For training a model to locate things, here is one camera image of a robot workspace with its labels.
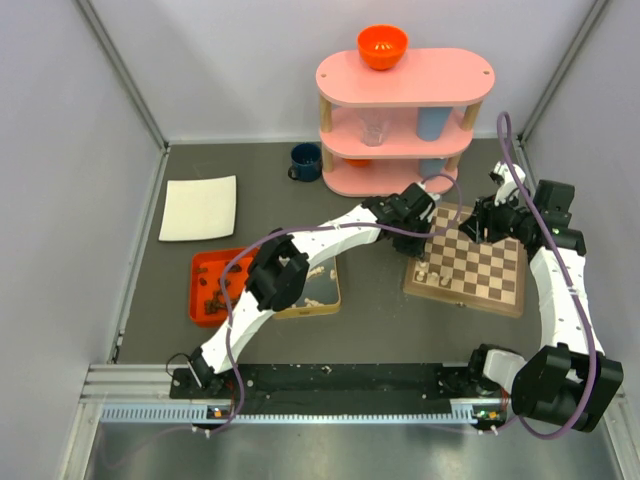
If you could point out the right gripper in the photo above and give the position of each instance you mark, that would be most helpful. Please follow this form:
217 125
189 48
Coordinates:
483 217

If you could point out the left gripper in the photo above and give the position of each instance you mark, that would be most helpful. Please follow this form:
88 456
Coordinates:
415 249

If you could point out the white rook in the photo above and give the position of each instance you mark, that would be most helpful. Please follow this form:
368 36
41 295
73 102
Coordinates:
420 272

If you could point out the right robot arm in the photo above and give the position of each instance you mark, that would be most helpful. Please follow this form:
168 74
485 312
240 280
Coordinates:
569 377

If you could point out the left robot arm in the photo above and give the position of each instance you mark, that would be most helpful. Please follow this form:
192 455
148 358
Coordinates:
269 276

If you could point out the wooden chess board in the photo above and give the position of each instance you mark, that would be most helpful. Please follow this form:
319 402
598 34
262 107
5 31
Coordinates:
487 277

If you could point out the light blue lower cup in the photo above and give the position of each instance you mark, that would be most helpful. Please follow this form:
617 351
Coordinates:
430 167

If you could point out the light blue cup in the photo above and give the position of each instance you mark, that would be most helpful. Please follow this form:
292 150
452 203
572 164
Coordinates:
431 122
430 167

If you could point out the small orange bowl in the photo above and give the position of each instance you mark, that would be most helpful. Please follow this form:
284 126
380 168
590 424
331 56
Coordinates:
358 163

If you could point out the pink three-tier shelf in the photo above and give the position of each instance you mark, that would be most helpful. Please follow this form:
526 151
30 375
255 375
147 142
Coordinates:
424 77

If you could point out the clear glass cup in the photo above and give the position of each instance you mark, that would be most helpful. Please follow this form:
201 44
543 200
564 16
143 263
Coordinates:
374 126

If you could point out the dark blue mug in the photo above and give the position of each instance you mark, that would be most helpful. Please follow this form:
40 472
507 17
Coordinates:
306 162

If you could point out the gold metal tin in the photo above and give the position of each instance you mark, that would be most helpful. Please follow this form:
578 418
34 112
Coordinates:
321 293

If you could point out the orange plastic bowl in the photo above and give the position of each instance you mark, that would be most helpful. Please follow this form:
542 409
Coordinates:
382 46

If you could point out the white square plate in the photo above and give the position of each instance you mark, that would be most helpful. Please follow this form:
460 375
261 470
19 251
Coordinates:
196 210

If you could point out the orange metal tin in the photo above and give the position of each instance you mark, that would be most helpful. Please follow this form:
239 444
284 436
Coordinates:
207 308

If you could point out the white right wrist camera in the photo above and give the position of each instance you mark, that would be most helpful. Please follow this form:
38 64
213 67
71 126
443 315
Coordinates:
508 189

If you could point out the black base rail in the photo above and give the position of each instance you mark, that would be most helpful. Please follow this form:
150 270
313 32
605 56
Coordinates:
338 388

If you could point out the grey cable duct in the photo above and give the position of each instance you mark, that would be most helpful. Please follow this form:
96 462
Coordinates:
453 412

